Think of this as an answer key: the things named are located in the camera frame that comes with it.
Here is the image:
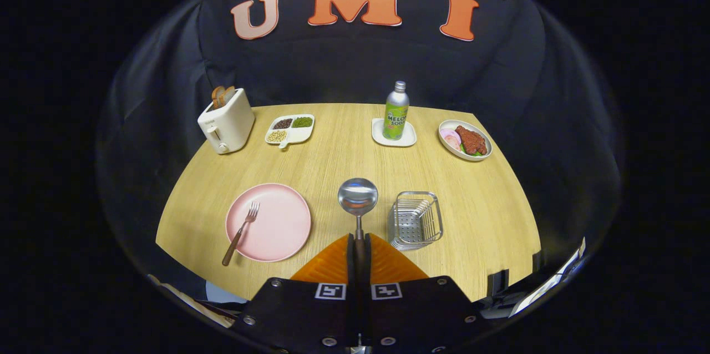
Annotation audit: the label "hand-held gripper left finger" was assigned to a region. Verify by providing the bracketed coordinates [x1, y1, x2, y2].
[230, 234, 356, 354]

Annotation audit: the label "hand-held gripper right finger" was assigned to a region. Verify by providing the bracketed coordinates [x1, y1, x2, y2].
[363, 234, 489, 354]

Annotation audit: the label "wooden handled metal spoon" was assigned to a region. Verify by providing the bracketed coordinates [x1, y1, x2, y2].
[338, 178, 379, 288]

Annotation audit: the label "wooden handled metal fork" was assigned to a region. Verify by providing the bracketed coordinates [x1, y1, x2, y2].
[222, 201, 260, 267]

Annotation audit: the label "pink round plate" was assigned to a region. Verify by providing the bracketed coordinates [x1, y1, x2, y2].
[225, 183, 312, 263]

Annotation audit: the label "white square coaster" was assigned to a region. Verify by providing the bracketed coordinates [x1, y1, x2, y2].
[372, 118, 417, 148]

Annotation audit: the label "white divided snack dish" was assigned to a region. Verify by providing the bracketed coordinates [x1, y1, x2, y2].
[265, 114, 316, 150]

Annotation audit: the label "white round food plate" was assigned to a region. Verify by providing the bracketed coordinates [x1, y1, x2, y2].
[438, 119, 493, 162]

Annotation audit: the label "pink onion slices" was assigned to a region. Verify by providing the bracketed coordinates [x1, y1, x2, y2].
[440, 128, 462, 151]

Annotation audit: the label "green soda bottle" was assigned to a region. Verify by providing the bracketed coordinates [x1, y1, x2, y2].
[382, 80, 410, 141]

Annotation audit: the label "brown meat piece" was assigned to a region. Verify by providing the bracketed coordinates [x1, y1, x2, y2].
[455, 125, 488, 156]

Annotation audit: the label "white toaster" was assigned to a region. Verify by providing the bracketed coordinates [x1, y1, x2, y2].
[197, 88, 256, 155]

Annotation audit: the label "black backdrop cloth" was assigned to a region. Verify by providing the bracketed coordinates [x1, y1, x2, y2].
[97, 0, 625, 288]

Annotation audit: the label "metal wire basket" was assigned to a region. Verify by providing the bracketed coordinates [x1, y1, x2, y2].
[387, 191, 444, 250]

